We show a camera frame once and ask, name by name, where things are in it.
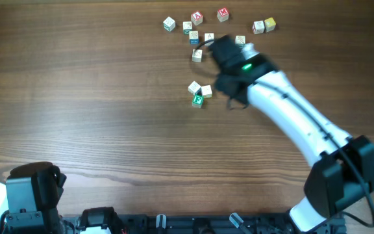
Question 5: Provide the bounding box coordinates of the red edged white block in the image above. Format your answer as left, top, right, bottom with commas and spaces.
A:
253, 21, 265, 34

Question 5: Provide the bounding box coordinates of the green Z block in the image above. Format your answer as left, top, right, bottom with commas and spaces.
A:
182, 21, 193, 35

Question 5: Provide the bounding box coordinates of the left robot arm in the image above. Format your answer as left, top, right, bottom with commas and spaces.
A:
0, 162, 74, 234

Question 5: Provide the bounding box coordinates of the right grey clamp lever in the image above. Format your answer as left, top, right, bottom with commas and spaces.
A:
229, 213, 244, 229

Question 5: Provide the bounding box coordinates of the plain wooden block lower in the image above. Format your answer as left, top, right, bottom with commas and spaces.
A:
192, 49, 203, 62

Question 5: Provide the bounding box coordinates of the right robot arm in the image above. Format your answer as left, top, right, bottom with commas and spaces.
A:
206, 35, 374, 233

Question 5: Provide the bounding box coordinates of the green F block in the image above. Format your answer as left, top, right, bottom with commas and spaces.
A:
192, 95, 204, 108

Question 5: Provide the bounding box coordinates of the green edged block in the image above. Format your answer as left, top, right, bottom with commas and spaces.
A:
235, 35, 246, 46
163, 16, 176, 32

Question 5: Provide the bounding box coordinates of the plain block with figure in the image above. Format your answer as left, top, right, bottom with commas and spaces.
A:
204, 33, 214, 46

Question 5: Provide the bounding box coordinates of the right camera black cable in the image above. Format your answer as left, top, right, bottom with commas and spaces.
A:
190, 38, 374, 228

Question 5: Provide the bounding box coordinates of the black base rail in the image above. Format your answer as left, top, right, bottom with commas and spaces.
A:
119, 213, 299, 234

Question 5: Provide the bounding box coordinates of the red A block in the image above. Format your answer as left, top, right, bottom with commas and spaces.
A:
191, 10, 203, 25

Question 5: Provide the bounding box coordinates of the grey clamp lever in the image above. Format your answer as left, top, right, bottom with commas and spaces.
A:
156, 214, 167, 229
229, 213, 244, 229

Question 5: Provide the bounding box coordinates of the yellow block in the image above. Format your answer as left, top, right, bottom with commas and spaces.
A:
264, 18, 276, 33

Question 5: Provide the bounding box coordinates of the green edged block far left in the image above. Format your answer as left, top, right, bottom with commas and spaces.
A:
163, 16, 176, 32

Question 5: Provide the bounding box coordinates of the green edged block right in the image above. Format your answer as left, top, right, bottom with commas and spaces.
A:
235, 35, 246, 46

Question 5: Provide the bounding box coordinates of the left grey clamp lever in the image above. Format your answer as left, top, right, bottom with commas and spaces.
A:
156, 214, 167, 229

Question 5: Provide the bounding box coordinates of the blue edged white block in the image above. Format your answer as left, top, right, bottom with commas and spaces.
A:
188, 81, 201, 95

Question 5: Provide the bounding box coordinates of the red M block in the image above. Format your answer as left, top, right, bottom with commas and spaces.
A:
217, 7, 230, 22

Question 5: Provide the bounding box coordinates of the blue edged bee block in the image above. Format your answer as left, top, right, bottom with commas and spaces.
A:
188, 31, 199, 45

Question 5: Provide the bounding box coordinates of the plain white block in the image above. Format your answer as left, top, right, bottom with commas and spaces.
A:
201, 85, 212, 98

